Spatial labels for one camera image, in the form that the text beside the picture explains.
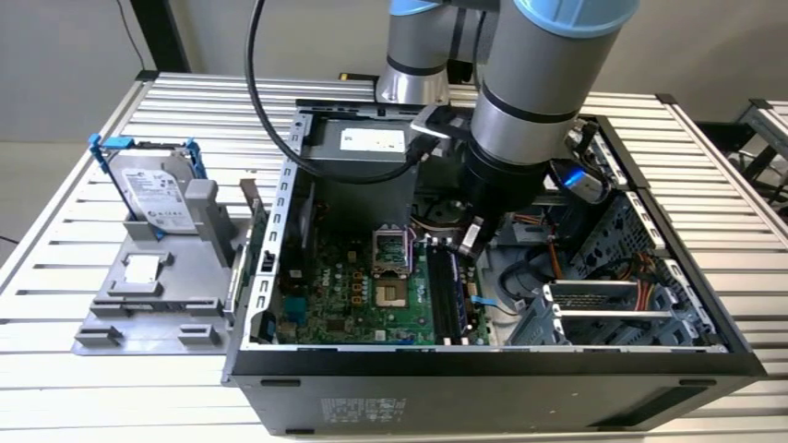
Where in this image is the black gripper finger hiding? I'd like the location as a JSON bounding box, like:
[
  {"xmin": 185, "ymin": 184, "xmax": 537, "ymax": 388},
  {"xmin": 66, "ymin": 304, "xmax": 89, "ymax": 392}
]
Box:
[{"xmin": 456, "ymin": 215, "xmax": 497, "ymax": 258}]

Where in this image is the black RAM slot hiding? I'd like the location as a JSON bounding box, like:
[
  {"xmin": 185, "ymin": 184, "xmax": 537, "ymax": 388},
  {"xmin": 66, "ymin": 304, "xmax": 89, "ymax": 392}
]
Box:
[
  {"xmin": 442, "ymin": 235, "xmax": 469, "ymax": 345},
  {"xmin": 426, "ymin": 235, "xmax": 449, "ymax": 345}
]

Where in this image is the black round fan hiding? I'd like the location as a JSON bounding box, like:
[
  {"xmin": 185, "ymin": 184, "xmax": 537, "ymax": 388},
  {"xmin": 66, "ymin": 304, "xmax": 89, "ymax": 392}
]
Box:
[{"xmin": 412, "ymin": 193, "xmax": 473, "ymax": 230}]

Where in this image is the metal socket cover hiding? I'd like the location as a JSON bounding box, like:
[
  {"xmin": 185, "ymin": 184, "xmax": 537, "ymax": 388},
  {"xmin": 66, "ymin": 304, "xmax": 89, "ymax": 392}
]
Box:
[{"xmin": 370, "ymin": 222, "xmax": 413, "ymax": 278}]

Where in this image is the CPU socket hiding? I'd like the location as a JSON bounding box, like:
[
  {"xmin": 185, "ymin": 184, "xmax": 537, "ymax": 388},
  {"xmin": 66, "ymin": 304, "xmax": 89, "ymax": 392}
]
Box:
[{"xmin": 374, "ymin": 275, "xmax": 412, "ymax": 311}]

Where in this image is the grey power supply unit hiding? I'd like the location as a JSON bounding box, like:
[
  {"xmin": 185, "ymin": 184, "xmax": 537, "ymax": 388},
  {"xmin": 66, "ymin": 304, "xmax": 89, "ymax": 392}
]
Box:
[{"xmin": 298, "ymin": 117, "xmax": 422, "ymax": 234}]

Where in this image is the green motherboard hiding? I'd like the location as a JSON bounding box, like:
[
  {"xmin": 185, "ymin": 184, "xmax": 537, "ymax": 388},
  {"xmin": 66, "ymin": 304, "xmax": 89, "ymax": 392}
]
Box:
[{"xmin": 274, "ymin": 225, "xmax": 494, "ymax": 346}]

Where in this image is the grey disk bay cage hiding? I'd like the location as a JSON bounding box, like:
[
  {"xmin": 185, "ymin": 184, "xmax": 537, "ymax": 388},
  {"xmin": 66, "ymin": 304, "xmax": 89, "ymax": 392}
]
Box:
[{"xmin": 508, "ymin": 256, "xmax": 720, "ymax": 346}]

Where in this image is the black PC case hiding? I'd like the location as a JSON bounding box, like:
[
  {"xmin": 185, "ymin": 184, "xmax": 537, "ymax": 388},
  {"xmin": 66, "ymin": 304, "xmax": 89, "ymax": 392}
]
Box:
[{"xmin": 218, "ymin": 96, "xmax": 768, "ymax": 437}]

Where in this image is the graphics card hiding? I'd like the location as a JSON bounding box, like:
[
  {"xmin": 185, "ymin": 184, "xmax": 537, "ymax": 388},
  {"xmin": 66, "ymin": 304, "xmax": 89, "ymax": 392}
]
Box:
[{"xmin": 221, "ymin": 178, "xmax": 273, "ymax": 327}]

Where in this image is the grey parts rack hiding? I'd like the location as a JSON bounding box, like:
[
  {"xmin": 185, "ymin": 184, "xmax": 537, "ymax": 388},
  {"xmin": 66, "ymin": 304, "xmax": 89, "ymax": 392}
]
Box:
[{"xmin": 69, "ymin": 179, "xmax": 254, "ymax": 360}]

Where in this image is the hard disk in blue carrier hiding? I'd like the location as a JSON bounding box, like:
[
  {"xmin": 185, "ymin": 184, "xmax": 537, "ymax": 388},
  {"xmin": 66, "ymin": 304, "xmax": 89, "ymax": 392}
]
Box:
[{"xmin": 85, "ymin": 133, "xmax": 205, "ymax": 244}]

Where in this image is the black looped cable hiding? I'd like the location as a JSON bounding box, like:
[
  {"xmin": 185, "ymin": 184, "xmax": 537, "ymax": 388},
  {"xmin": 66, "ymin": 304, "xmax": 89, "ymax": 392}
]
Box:
[{"xmin": 496, "ymin": 257, "xmax": 553, "ymax": 317}]

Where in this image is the locking lever wire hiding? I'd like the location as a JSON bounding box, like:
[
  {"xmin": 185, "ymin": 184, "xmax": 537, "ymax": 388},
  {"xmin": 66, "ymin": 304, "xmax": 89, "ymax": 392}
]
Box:
[{"xmin": 405, "ymin": 233, "xmax": 426, "ymax": 274}]

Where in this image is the blue flat cable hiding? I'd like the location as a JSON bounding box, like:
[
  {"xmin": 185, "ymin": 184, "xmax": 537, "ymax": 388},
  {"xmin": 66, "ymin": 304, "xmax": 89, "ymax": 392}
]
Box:
[{"xmin": 468, "ymin": 293, "xmax": 530, "ymax": 311}]

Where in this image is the orange wire bundle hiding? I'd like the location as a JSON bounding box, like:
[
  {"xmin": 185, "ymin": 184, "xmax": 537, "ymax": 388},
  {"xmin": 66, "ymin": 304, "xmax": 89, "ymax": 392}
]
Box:
[
  {"xmin": 545, "ymin": 237, "xmax": 562, "ymax": 281},
  {"xmin": 632, "ymin": 251, "xmax": 654, "ymax": 311}
]

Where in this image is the black camera cable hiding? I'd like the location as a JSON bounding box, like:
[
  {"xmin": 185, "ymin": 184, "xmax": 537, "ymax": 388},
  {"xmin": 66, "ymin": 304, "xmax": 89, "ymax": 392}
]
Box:
[
  {"xmin": 244, "ymin": 0, "xmax": 442, "ymax": 185},
  {"xmin": 570, "ymin": 117, "xmax": 602, "ymax": 162}
]

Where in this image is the metal frame side table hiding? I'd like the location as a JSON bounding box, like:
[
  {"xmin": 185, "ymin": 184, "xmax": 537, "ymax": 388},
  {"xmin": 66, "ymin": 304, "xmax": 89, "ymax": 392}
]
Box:
[{"xmin": 729, "ymin": 97, "xmax": 788, "ymax": 204}]

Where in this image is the black upright post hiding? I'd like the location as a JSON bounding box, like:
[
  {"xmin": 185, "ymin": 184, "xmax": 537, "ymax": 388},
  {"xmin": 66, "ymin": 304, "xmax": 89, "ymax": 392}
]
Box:
[{"xmin": 129, "ymin": 0, "xmax": 193, "ymax": 74}]

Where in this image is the thin wall cable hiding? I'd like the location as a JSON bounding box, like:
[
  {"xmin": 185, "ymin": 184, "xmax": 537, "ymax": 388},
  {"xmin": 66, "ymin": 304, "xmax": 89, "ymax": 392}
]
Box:
[{"xmin": 118, "ymin": 0, "xmax": 153, "ymax": 73}]

